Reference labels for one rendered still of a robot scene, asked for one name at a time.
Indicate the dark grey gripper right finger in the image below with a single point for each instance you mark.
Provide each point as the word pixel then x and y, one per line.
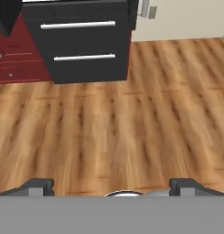
pixel 186 187

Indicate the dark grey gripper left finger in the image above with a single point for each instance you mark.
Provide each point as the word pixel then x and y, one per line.
pixel 37 187

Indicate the black fridge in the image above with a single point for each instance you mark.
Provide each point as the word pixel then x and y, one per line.
pixel 83 42

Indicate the round white and black object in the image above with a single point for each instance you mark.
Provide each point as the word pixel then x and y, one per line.
pixel 124 193

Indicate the red cupboard run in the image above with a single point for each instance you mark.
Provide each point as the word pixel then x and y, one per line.
pixel 17 55

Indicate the grey wall fixture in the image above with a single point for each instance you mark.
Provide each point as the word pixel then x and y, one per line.
pixel 148 7

